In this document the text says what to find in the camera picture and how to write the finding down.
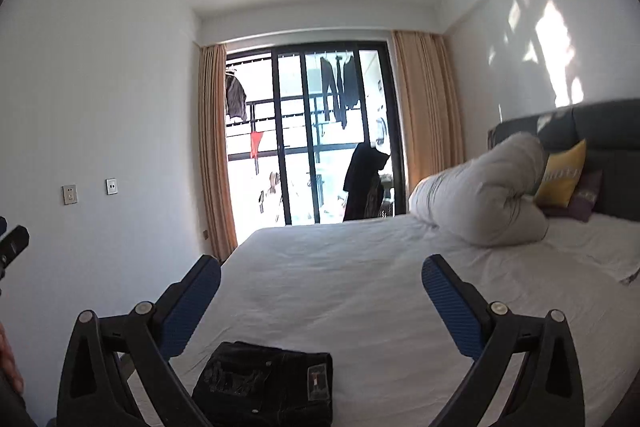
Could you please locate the black pants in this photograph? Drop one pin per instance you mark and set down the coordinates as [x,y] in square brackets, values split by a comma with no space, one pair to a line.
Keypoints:
[250,382]

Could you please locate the white wall socket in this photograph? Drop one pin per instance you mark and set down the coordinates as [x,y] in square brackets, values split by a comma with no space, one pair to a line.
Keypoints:
[69,195]
[111,186]

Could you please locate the black draped garment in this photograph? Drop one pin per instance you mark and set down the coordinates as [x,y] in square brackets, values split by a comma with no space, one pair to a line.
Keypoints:
[362,182]

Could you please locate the red hanging garment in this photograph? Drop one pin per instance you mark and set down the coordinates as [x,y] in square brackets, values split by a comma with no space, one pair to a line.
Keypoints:
[256,144]

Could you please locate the grey padded headboard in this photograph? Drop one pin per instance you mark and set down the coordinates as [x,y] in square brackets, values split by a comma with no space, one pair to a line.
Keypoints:
[615,157]

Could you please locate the dark hanging trousers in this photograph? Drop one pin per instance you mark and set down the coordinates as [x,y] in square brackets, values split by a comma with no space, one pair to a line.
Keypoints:
[340,87]

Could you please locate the dark hanging shirt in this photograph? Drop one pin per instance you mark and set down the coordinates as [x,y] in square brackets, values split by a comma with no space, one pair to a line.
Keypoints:
[236,97]

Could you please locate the purple pillow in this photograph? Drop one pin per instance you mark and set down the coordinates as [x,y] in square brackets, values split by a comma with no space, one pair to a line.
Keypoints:
[582,202]

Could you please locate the white bed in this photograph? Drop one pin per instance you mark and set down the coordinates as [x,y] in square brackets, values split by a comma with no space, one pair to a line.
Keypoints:
[325,267]

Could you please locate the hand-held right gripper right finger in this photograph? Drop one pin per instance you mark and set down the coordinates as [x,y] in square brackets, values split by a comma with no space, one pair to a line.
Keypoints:
[447,302]

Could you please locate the black framed glass sliding door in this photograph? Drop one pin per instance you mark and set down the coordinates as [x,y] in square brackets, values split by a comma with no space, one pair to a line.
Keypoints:
[290,132]

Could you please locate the rolled white duvet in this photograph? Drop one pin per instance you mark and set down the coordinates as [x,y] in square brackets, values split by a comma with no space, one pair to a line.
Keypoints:
[475,197]

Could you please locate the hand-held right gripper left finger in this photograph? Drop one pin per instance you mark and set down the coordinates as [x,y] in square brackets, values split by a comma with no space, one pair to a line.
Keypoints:
[192,302]

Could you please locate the yellow pillow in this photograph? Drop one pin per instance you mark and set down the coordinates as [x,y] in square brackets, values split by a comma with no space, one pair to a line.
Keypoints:
[562,174]

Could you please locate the person's left hand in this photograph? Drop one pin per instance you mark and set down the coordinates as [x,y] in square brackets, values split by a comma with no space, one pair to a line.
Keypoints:
[9,362]

